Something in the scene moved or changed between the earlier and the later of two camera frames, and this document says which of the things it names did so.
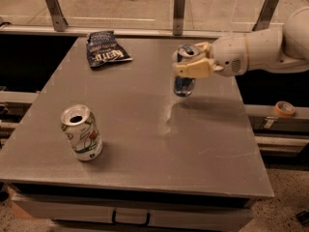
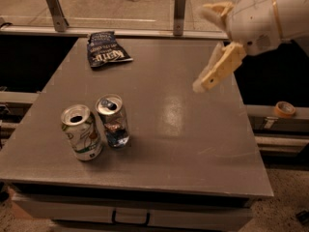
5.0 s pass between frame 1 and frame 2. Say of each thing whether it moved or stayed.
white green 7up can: stayed
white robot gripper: moved
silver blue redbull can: moved
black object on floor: stayed
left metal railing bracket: stayed
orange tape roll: stayed
